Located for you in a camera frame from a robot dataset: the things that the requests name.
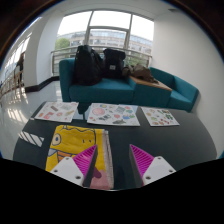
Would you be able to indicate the large black backpack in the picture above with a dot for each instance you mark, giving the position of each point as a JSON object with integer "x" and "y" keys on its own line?
{"x": 86, "y": 65}

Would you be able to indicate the yellow cartoon print towel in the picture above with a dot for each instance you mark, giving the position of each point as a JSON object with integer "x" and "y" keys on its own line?
{"x": 71, "y": 141}

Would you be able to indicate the brown jacket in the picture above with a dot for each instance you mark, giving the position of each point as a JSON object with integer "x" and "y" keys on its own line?
{"x": 139, "y": 72}

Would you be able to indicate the large colourful sticker sheet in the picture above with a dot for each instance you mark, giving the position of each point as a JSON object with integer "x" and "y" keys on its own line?
{"x": 114, "y": 114}

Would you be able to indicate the teal sofa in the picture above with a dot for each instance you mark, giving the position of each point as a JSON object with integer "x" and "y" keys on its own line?
{"x": 133, "y": 88}

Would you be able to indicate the wooden side table top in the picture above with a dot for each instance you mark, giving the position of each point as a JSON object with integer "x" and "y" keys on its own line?
{"x": 151, "y": 83}

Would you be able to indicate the small green-red sticker sheet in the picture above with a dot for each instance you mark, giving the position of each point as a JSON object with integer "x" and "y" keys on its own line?
{"x": 160, "y": 116}

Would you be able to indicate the black backpack with label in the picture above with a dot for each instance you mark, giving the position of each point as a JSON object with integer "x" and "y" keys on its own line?
{"x": 114, "y": 63}

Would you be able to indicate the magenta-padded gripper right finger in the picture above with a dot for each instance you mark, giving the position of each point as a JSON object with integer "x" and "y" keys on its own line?
{"x": 151, "y": 170}

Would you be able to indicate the pink-toned sticker sheet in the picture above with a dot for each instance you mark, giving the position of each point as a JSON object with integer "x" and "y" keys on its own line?
{"x": 57, "y": 111}

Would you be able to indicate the metal balcony railing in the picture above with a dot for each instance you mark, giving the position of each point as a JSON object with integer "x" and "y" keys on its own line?
{"x": 100, "y": 55}

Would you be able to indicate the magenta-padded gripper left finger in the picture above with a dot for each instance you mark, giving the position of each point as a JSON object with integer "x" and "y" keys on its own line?
{"x": 71, "y": 170}

